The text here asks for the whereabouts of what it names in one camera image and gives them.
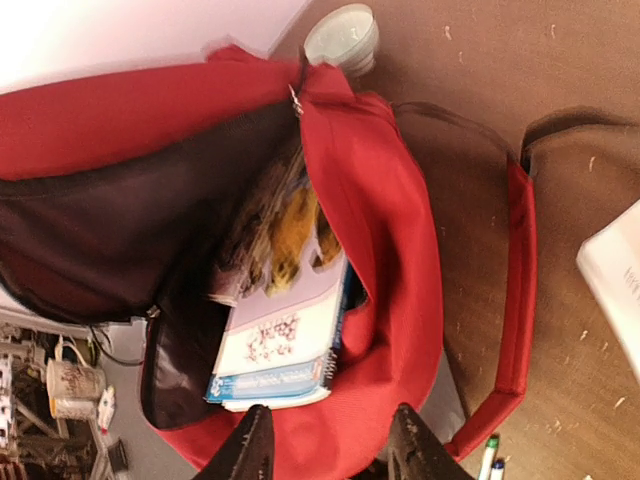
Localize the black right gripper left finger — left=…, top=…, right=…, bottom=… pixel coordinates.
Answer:
left=193, top=405, right=275, bottom=480

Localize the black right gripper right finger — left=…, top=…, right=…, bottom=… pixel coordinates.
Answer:
left=388, top=403, right=472, bottom=480

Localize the white dog cover book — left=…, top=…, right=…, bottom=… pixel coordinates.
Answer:
left=211, top=185, right=348, bottom=380

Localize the illustrated Taming Shrew book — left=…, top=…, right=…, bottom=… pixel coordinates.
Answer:
left=209, top=146, right=305, bottom=307

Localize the red student backpack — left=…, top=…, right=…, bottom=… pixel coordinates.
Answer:
left=1, top=46, right=537, bottom=479

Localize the blue capped marker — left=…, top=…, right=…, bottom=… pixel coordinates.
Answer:
left=489, top=458, right=505, bottom=480

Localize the white patterned mug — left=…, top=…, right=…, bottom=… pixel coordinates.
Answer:
left=46, top=341, right=106, bottom=420

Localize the white papers sheet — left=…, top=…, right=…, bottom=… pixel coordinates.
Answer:
left=576, top=203, right=639, bottom=372

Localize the light blue ceramic bowl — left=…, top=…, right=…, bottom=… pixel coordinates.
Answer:
left=304, top=3, right=380, bottom=78

